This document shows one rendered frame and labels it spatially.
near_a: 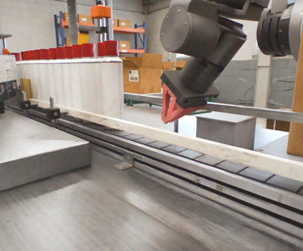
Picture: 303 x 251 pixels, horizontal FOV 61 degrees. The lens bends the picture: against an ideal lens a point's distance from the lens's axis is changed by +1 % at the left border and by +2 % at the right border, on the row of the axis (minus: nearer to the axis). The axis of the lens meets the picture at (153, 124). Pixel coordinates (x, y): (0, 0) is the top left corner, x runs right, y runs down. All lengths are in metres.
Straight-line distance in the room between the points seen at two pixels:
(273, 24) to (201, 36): 0.52
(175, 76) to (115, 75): 0.20
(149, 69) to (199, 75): 2.08
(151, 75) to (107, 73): 1.93
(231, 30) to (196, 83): 0.09
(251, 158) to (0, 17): 8.29
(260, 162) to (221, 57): 0.16
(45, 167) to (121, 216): 0.19
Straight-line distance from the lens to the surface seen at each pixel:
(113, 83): 0.59
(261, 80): 6.54
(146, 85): 2.47
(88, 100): 0.68
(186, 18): 0.34
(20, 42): 8.47
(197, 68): 0.41
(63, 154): 0.51
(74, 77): 0.73
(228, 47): 0.40
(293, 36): 0.79
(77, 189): 0.45
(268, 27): 0.86
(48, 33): 8.65
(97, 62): 0.65
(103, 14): 0.80
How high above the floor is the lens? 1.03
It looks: 13 degrees down
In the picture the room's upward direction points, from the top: straight up
